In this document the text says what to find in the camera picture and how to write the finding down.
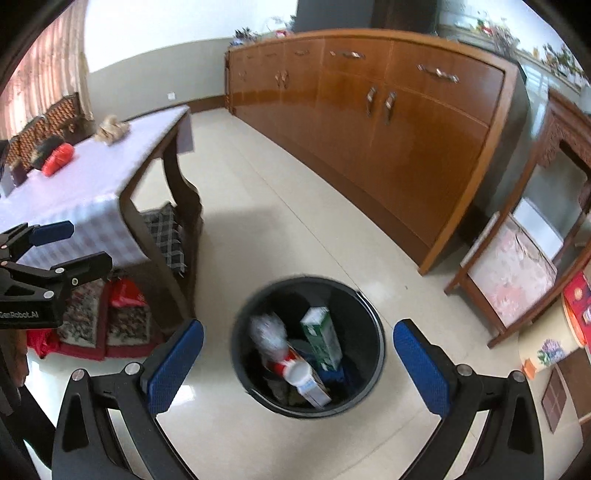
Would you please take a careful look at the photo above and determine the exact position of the blue knitted cloth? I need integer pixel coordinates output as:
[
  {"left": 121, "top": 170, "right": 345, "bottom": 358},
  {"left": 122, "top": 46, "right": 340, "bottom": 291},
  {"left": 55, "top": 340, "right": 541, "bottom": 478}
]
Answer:
[{"left": 291, "top": 342, "right": 365, "bottom": 398}]

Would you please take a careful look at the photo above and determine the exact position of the plaid seat cushion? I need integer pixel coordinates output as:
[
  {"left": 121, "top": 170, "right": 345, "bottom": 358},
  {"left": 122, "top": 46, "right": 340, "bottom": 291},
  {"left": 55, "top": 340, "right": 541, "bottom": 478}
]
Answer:
[{"left": 141, "top": 203, "right": 190, "bottom": 278}]

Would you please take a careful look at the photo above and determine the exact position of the black trash bin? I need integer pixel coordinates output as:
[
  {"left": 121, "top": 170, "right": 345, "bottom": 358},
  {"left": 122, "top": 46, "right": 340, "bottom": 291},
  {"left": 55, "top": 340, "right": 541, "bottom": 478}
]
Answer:
[{"left": 229, "top": 275, "right": 386, "bottom": 419}]

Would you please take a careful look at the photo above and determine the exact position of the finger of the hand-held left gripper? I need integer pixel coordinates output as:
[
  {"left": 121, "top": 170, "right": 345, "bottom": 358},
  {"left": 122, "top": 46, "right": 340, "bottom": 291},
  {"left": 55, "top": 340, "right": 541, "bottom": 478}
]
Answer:
[
  {"left": 0, "top": 220, "right": 75, "bottom": 264},
  {"left": 0, "top": 250, "right": 114, "bottom": 302}
]

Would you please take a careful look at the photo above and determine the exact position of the black television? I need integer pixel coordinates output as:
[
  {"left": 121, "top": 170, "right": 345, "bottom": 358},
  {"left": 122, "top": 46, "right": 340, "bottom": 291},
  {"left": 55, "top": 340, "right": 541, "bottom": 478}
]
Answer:
[{"left": 294, "top": 0, "right": 439, "bottom": 35}]

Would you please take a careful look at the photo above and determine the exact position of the white paper box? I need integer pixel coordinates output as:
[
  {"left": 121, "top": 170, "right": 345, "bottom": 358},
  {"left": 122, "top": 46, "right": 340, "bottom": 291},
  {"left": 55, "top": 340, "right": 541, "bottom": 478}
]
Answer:
[{"left": 295, "top": 369, "right": 333, "bottom": 409}]

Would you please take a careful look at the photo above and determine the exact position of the checkered tablecloth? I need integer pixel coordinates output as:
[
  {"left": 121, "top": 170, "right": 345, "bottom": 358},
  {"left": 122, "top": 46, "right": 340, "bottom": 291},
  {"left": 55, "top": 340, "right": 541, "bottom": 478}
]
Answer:
[{"left": 0, "top": 105, "right": 194, "bottom": 273}]

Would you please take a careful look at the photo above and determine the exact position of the wooden sideboard cabinet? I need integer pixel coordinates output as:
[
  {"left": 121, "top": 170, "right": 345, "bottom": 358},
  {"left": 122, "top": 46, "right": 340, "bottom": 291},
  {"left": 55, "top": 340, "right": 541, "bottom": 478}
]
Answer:
[{"left": 225, "top": 28, "right": 532, "bottom": 277}]

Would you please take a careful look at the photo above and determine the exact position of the small brown wooden frame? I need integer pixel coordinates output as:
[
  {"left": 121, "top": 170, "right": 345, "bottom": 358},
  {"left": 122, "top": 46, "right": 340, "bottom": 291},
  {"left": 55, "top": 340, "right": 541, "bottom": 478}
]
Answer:
[{"left": 540, "top": 369, "right": 568, "bottom": 432}]

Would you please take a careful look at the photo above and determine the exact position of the beige patterned curtain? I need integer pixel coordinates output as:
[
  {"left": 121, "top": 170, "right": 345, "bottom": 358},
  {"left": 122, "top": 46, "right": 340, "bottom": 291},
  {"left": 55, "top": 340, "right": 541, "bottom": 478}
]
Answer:
[{"left": 0, "top": 0, "right": 90, "bottom": 144}]

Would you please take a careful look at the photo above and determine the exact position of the crumpled brown paper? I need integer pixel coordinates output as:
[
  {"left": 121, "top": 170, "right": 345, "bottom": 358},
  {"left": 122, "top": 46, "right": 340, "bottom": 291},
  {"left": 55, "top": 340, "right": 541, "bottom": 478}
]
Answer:
[{"left": 92, "top": 114, "right": 130, "bottom": 146}]

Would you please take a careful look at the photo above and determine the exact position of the carved wooden table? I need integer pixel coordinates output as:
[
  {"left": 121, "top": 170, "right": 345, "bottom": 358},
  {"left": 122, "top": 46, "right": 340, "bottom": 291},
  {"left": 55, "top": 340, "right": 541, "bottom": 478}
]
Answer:
[{"left": 531, "top": 88, "right": 591, "bottom": 213}]

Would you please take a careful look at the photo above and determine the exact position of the red and white canister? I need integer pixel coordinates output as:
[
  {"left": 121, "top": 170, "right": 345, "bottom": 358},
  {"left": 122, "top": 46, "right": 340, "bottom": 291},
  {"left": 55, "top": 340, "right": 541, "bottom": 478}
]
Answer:
[{"left": 271, "top": 348, "right": 324, "bottom": 386}]

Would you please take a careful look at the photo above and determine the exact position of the pale plastic bag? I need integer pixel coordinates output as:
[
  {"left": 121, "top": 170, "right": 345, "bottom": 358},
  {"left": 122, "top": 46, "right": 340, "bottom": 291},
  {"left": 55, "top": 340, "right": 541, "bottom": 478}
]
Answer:
[{"left": 264, "top": 16, "right": 296, "bottom": 35}]

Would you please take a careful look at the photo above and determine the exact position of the red fabric pouch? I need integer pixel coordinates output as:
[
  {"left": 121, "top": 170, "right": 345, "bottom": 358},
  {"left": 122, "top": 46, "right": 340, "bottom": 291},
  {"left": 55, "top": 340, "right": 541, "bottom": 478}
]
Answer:
[{"left": 41, "top": 142, "right": 75, "bottom": 176}]

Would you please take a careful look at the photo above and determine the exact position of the red gift box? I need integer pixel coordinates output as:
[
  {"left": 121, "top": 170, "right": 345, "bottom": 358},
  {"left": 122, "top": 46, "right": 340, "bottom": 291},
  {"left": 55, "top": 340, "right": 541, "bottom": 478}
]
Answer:
[{"left": 562, "top": 271, "right": 591, "bottom": 347}]

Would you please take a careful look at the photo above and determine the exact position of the wooden chair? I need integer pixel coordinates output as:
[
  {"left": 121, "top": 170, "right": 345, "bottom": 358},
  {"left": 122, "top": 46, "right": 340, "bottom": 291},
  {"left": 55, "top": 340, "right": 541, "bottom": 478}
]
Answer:
[{"left": 444, "top": 210, "right": 591, "bottom": 349}]

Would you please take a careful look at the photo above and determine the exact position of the clear plastic bag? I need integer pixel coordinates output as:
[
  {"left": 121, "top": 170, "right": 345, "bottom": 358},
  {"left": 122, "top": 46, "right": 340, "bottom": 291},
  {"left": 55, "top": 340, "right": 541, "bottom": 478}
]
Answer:
[{"left": 249, "top": 311, "right": 289, "bottom": 361}]

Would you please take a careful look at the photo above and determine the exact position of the green and white carton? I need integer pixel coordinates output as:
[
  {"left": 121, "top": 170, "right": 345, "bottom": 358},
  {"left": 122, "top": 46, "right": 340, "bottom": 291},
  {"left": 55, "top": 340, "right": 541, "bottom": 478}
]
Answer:
[{"left": 300, "top": 305, "right": 343, "bottom": 372}]

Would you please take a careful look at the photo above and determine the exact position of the black iron kettle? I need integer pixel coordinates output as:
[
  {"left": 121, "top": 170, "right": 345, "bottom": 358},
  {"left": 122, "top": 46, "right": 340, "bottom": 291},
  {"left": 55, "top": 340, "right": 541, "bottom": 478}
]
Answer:
[{"left": 30, "top": 136, "right": 63, "bottom": 169}]

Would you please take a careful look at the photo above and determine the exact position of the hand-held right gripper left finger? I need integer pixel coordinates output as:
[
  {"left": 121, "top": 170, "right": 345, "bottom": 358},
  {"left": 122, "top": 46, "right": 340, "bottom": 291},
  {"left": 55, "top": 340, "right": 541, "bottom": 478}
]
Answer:
[{"left": 51, "top": 318, "right": 205, "bottom": 480}]

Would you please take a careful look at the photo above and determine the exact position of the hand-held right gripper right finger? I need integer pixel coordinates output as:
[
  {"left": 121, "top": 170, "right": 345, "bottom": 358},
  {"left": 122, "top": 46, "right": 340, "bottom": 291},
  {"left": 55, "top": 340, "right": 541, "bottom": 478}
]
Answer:
[{"left": 392, "top": 318, "right": 549, "bottom": 480}]

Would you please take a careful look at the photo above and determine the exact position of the red plastic bag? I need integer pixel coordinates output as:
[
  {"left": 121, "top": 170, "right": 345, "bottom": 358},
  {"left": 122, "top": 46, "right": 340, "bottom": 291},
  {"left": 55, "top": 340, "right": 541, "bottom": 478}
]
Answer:
[{"left": 108, "top": 277, "right": 148, "bottom": 309}]

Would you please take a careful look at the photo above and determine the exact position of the wooden bench with woven back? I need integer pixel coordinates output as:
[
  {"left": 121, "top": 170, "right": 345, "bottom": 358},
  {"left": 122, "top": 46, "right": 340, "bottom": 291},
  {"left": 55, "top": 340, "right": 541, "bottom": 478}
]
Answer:
[{"left": 7, "top": 91, "right": 95, "bottom": 167}]

